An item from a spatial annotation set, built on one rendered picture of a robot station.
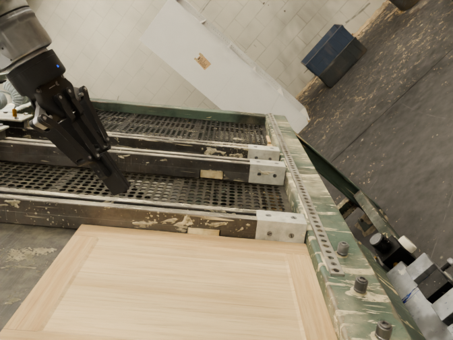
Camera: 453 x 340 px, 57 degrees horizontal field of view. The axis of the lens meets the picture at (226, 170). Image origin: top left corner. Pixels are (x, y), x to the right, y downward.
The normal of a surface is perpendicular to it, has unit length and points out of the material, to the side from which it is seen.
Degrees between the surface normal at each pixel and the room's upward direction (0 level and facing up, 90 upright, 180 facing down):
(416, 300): 0
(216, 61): 90
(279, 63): 90
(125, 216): 90
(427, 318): 0
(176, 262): 55
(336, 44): 90
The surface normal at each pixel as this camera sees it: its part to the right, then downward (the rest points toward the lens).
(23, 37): 0.61, 0.01
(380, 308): 0.09, -0.94
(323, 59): -0.02, 0.34
